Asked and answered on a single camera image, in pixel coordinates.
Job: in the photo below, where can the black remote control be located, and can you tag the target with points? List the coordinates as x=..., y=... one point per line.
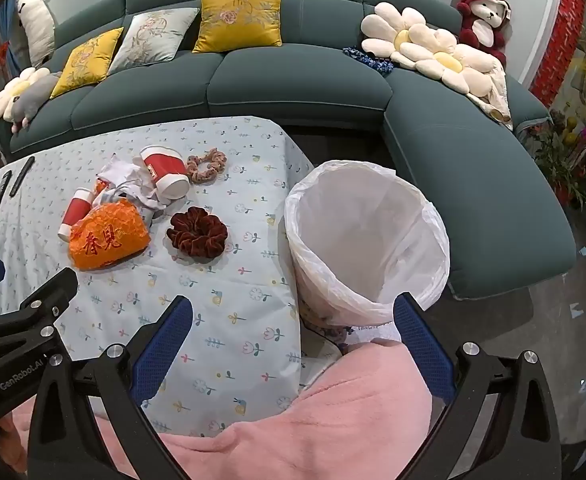
x=2, y=192
x=23, y=175

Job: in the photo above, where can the large red paper cup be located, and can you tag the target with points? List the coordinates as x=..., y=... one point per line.
x=165, y=167

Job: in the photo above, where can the grey embroidered cushion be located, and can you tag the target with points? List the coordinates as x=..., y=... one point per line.
x=153, y=35

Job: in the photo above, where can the potted flower plants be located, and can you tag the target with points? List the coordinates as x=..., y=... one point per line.
x=563, y=160

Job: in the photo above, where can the dark red velvet scrunchie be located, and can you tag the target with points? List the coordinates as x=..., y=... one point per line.
x=208, y=232

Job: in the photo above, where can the red bear plush toy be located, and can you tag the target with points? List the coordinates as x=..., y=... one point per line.
x=483, y=20

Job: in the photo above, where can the white crumpled tissue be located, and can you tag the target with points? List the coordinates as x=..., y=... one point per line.
x=123, y=180

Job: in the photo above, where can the large yellow embroidered cushion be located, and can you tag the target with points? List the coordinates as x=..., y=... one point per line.
x=238, y=20

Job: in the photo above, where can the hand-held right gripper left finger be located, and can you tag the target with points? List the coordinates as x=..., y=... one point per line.
x=165, y=345

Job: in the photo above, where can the pink fleece clothing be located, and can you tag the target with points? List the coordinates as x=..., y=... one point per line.
x=323, y=410

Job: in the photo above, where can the small yellow embroidered cushion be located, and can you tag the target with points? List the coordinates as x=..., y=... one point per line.
x=85, y=62

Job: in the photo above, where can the teal fabric sofa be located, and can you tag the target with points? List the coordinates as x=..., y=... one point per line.
x=298, y=85

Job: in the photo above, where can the beige quilted blanket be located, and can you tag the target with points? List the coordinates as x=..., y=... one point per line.
x=495, y=95

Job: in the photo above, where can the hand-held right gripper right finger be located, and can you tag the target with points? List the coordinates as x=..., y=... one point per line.
x=423, y=350

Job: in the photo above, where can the red wall hanging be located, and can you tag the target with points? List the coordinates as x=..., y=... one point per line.
x=560, y=35

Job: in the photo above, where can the blue beaded mat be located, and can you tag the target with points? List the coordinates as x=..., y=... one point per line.
x=368, y=57

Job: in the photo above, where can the white panda plush toy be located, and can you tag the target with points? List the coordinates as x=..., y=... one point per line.
x=35, y=25

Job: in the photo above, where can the pink patterned scrunchie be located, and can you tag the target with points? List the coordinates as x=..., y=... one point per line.
x=198, y=176

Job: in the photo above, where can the small red paper cup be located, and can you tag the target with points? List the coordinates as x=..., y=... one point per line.
x=77, y=210

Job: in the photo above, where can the light blue floral tablecloth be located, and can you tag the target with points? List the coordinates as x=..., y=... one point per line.
x=223, y=285

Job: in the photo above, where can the grey plush toy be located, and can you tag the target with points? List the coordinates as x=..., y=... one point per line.
x=33, y=102

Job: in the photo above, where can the bin with white liner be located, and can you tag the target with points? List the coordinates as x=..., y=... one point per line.
x=323, y=270

